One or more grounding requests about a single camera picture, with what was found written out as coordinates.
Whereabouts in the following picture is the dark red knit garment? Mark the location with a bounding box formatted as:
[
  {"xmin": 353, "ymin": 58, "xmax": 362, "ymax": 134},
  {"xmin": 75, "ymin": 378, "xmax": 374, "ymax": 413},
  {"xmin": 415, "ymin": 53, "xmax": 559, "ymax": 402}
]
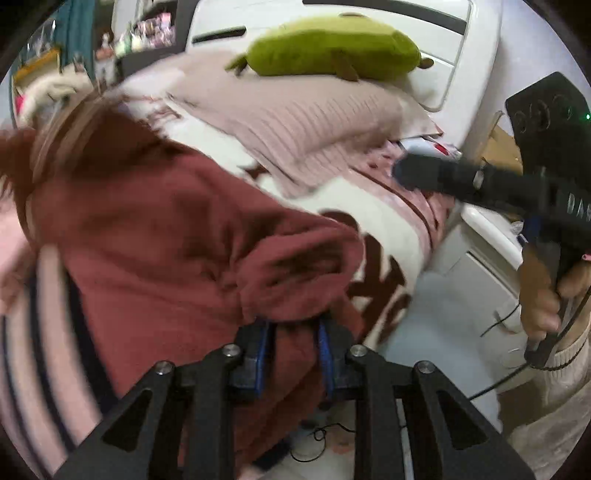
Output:
[{"xmin": 0, "ymin": 98, "xmax": 369, "ymax": 467}]

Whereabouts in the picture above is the right forearm cream sleeve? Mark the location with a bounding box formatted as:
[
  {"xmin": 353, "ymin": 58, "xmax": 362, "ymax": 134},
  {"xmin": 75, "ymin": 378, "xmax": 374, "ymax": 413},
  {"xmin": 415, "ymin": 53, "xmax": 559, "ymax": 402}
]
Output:
[{"xmin": 509, "ymin": 329, "xmax": 590, "ymax": 479}]

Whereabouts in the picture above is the person's right hand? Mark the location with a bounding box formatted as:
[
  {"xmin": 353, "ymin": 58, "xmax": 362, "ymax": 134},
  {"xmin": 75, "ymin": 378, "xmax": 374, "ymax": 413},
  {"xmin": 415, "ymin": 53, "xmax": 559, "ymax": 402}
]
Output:
[{"xmin": 518, "ymin": 246, "xmax": 590, "ymax": 341}]

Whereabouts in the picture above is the white bedside table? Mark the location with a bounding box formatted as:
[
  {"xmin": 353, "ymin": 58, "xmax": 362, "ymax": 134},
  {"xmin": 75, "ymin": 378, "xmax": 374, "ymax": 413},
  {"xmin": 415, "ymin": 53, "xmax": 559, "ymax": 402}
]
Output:
[{"xmin": 427, "ymin": 202, "xmax": 528, "ymax": 333}]

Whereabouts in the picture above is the striped fleece blanket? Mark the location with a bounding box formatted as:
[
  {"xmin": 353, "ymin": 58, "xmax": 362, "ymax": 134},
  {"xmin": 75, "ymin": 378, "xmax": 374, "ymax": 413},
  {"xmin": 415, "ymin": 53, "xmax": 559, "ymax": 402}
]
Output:
[{"xmin": 0, "ymin": 82, "xmax": 456, "ymax": 480}]

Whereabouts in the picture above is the white bed headboard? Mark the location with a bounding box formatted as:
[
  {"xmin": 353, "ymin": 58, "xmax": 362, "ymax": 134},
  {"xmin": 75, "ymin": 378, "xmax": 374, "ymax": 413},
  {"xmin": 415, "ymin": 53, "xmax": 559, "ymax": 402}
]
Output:
[{"xmin": 186, "ymin": 1, "xmax": 503, "ymax": 147}]

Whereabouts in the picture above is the near pink ribbed pillow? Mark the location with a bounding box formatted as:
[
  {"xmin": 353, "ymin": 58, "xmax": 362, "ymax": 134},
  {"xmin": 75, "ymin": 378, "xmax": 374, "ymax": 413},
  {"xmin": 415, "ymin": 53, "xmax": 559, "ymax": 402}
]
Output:
[{"xmin": 167, "ymin": 51, "xmax": 439, "ymax": 197}]

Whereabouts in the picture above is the pink small garment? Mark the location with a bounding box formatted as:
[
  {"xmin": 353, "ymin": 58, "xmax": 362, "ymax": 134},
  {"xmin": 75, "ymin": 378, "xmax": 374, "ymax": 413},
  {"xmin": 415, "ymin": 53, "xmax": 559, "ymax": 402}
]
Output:
[{"xmin": 0, "ymin": 199, "xmax": 35, "ymax": 314}]

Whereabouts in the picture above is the green avocado plush toy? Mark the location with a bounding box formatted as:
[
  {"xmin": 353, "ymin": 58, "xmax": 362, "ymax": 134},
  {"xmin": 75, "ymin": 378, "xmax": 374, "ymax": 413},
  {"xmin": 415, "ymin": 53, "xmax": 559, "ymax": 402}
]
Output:
[{"xmin": 224, "ymin": 14, "xmax": 434, "ymax": 82}]

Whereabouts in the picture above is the beige blanket heap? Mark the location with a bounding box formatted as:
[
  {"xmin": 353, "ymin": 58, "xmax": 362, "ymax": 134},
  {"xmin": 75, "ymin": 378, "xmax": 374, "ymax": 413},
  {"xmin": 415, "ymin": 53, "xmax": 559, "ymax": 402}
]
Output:
[{"xmin": 17, "ymin": 71, "xmax": 93, "ymax": 127}]

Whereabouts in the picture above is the dark bookshelf unit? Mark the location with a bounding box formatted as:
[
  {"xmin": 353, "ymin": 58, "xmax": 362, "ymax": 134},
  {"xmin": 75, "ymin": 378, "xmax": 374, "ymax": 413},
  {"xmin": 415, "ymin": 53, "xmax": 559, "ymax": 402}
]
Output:
[{"xmin": 94, "ymin": 1, "xmax": 197, "ymax": 85}]

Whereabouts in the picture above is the yellow top cabinet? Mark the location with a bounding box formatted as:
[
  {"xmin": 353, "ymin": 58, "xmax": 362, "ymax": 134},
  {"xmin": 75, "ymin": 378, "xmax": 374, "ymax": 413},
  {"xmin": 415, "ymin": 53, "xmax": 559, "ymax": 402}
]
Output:
[{"xmin": 11, "ymin": 47, "xmax": 61, "ymax": 95}]

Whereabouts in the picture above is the teal curtain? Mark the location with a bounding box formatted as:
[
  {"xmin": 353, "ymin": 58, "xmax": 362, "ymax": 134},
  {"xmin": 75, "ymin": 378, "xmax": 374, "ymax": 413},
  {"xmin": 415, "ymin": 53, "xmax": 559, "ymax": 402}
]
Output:
[{"xmin": 54, "ymin": 0, "xmax": 95, "ymax": 77}]

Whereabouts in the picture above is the black camera box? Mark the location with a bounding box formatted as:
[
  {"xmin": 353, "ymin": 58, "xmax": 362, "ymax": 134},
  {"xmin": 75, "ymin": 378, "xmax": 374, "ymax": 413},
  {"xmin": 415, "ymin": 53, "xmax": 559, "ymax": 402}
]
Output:
[{"xmin": 505, "ymin": 72, "xmax": 590, "ymax": 190}]

